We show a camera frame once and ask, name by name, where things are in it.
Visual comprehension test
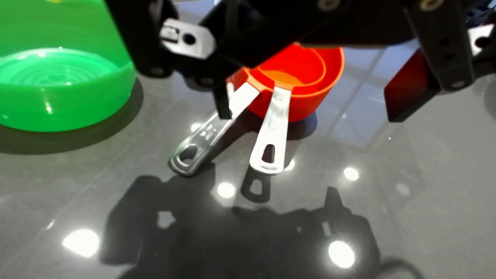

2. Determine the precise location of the orange measuring cup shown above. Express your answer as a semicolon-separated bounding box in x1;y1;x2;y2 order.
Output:
229;44;345;176

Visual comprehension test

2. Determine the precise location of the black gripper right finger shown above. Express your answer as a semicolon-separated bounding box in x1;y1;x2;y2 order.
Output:
384;0;474;123

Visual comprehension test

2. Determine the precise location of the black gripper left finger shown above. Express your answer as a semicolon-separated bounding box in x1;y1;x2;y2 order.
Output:
103;0;178;78

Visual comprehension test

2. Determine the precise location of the small green bowl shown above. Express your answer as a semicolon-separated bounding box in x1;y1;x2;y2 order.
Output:
0;0;136;134

